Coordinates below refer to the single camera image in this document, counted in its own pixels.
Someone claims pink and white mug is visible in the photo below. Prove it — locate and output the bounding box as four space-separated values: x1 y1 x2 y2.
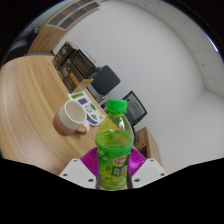
53 99 91 137

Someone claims black stacked box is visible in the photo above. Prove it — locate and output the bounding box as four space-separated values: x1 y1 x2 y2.
71 49 102 79

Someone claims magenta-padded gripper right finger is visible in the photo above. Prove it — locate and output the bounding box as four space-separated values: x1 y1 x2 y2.
126 147 168 190

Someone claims wooden side desk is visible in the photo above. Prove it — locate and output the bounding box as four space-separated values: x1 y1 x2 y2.
133 126 163 167

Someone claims green drink bottle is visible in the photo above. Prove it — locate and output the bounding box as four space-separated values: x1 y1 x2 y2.
94 98 135 192

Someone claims black office chair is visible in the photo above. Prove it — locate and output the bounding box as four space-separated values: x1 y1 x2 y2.
87 64 122 104

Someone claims black mesh armrest chair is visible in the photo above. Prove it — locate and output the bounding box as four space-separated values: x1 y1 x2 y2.
101 90 148 134

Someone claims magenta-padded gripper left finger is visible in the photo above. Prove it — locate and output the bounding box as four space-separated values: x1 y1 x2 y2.
59 148 101 190

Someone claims small dark brown box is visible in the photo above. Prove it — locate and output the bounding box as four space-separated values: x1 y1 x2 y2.
51 40 80 71

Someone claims black sofa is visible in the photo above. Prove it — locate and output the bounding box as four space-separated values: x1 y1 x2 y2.
5 27 37 63

